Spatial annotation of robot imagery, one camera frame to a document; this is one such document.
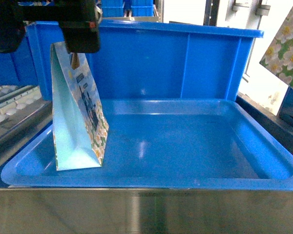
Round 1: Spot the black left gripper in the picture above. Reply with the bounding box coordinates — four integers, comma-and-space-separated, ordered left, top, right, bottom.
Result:
58, 0, 103, 53

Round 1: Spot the flower gift bag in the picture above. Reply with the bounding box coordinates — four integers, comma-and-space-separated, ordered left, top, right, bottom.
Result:
259, 7, 293, 88
50, 42, 109, 171

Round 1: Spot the roller conveyor track left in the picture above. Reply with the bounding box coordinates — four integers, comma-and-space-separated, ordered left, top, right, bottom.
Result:
0, 84, 43, 130

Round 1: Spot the large blue crate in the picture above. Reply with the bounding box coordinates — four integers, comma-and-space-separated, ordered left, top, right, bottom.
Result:
25, 20, 264, 101

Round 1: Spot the blue plastic tray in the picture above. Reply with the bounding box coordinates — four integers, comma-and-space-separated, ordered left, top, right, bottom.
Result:
1, 100, 293, 190

